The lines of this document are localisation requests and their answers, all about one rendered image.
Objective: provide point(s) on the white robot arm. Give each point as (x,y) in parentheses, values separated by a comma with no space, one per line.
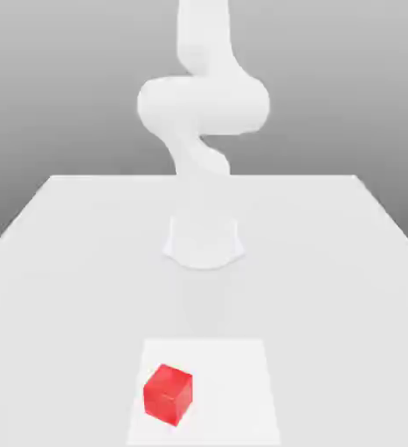
(203,104)

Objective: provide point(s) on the small red cube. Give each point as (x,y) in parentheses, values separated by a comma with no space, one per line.
(168,394)

